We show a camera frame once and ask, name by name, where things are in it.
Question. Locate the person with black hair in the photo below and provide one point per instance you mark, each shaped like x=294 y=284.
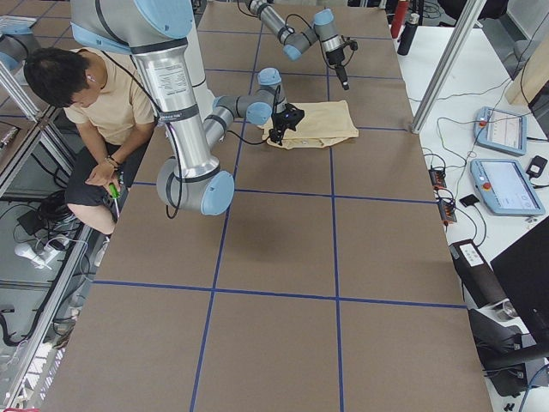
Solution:
x=99 y=93

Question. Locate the blue teach pendant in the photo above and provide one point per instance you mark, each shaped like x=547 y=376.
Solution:
x=501 y=131
x=504 y=188

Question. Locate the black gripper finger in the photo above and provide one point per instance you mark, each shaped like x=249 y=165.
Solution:
x=275 y=136
x=341 y=74

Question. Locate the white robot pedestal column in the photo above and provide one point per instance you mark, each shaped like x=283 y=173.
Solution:
x=204 y=96

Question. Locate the aluminium frame post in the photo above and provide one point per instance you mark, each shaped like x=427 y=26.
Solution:
x=457 y=39

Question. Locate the lower blue teach pendant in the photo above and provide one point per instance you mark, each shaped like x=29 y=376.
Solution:
x=504 y=188

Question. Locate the cream printed long-sleeve shirt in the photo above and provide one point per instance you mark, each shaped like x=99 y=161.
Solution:
x=324 y=124

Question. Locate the upper blue teach pendant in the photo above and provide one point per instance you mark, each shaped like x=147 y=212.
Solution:
x=501 y=131

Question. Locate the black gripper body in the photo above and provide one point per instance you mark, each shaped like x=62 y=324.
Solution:
x=335 y=59
x=280 y=121

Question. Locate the red water bottle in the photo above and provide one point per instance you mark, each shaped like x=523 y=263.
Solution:
x=398 y=18

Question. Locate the black box with label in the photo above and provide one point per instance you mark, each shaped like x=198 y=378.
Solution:
x=475 y=273

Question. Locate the white power strip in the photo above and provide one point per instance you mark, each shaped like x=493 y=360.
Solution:
x=41 y=259

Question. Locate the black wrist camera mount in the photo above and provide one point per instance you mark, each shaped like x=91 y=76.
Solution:
x=352 y=44

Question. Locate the black computer monitor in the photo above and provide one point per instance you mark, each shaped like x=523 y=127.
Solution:
x=522 y=272

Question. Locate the black water bottle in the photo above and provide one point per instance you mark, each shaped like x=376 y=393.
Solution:
x=408 y=34

